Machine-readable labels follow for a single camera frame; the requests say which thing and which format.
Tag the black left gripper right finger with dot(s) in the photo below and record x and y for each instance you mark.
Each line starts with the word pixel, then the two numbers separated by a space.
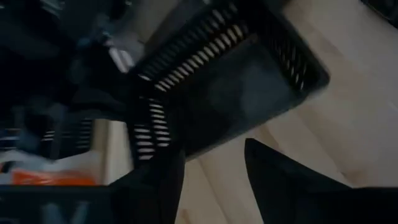
pixel 311 202

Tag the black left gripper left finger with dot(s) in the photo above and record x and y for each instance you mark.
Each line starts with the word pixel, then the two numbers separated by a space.
pixel 93 205

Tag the orange slotted plastic basket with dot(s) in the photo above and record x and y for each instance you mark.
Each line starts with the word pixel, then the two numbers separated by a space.
pixel 53 178

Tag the black slotted plastic basket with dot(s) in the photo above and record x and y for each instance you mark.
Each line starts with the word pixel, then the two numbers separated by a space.
pixel 236 87
pixel 68 137

